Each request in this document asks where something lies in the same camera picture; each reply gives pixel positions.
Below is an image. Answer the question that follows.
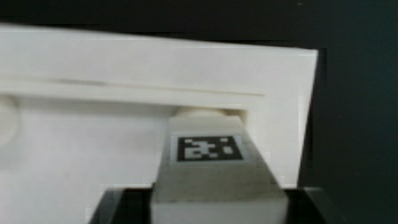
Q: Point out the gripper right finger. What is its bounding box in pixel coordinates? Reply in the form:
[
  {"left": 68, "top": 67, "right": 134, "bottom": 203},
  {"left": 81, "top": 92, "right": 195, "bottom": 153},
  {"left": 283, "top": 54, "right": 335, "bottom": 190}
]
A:
[{"left": 283, "top": 187, "right": 344, "bottom": 224}]

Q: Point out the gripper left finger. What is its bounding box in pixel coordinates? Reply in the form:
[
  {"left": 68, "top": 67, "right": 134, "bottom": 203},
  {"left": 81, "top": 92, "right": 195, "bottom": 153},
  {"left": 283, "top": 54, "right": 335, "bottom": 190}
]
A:
[{"left": 86, "top": 188, "right": 152, "bottom": 224}]

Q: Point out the white leg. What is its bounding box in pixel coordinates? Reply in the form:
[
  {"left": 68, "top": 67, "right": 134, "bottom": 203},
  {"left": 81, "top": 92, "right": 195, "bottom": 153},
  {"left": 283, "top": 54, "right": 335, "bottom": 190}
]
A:
[{"left": 150, "top": 108, "right": 287, "bottom": 224}]

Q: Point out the white square tabletop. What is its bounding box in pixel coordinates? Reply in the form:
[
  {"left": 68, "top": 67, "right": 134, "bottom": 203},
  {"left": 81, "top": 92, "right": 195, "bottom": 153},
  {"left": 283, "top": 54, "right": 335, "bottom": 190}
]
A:
[{"left": 0, "top": 23, "right": 317, "bottom": 224}]

